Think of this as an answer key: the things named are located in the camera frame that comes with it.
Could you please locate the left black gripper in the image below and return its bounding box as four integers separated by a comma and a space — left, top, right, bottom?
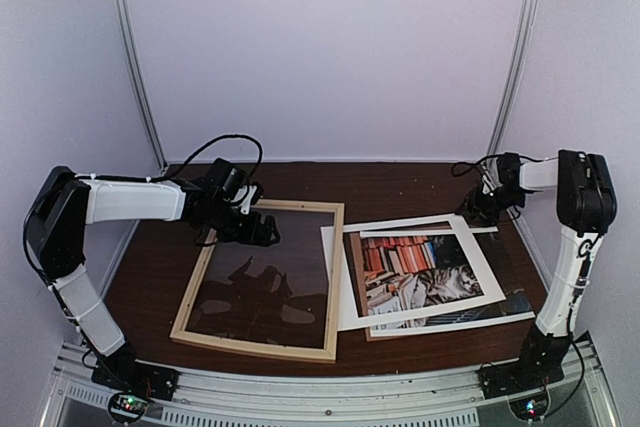
200, 198, 281, 247

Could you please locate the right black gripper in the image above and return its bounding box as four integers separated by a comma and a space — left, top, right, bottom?
456, 185, 525, 227

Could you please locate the clear acrylic sheet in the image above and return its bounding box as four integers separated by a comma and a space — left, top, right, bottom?
186, 211, 334, 349

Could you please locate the white mat board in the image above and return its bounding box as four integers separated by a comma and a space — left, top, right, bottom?
321, 214, 505, 331

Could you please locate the cat photo print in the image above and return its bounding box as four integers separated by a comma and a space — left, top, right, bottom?
352, 228, 534, 340

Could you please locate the light wooden picture frame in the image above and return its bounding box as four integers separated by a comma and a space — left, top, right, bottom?
170, 199, 344, 364

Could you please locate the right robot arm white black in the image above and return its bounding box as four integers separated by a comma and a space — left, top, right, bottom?
452, 149, 617, 389

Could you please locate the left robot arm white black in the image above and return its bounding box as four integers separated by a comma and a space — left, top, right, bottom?
23, 159, 280, 391

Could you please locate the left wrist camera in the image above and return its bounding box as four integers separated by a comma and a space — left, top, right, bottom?
231, 182, 263, 215

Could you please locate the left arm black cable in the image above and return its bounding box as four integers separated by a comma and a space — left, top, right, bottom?
177, 133, 265, 183

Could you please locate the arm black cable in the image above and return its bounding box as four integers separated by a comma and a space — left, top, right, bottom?
451, 151, 609, 393
177, 133, 265, 183

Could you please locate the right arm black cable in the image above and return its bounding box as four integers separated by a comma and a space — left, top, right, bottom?
451, 151, 609, 393

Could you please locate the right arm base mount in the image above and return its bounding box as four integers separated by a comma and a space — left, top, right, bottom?
478, 362, 564, 399

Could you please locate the aluminium front rail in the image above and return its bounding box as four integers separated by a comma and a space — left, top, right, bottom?
42, 339, 609, 427

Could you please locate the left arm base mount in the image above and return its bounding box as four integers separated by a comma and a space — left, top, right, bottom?
91, 363, 179, 401

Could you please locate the left aluminium corner post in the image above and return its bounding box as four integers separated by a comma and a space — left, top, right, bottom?
114, 0, 168, 171

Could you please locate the aluminium corner post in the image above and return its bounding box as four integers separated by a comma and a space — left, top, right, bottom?
114, 0, 168, 171
486, 0, 539, 155

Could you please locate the right aluminium corner post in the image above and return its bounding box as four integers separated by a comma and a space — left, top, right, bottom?
486, 0, 539, 155

